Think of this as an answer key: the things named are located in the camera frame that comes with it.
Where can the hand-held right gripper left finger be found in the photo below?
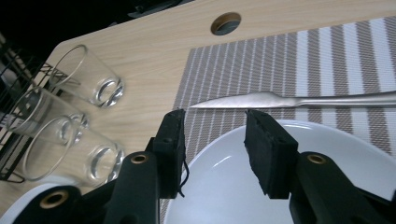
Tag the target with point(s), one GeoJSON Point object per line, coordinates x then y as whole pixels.
{"type": "Point", "coordinates": [169, 149]}

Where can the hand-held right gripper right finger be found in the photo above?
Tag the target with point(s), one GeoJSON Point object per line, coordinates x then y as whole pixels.
{"type": "Point", "coordinates": [271, 155]}

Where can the white plate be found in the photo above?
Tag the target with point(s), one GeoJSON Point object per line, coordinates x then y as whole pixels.
{"type": "Point", "coordinates": [230, 186]}
{"type": "Point", "coordinates": [18, 205]}

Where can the metal table knife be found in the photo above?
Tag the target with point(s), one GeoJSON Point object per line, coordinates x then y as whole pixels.
{"type": "Point", "coordinates": [280, 101]}

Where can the clear drinking glass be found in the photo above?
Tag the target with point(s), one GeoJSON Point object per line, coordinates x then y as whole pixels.
{"type": "Point", "coordinates": [76, 124]}
{"type": "Point", "coordinates": [106, 93]}
{"type": "Point", "coordinates": [102, 161]}

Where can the striped placemat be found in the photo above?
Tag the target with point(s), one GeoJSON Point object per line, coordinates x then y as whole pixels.
{"type": "Point", "coordinates": [249, 68]}

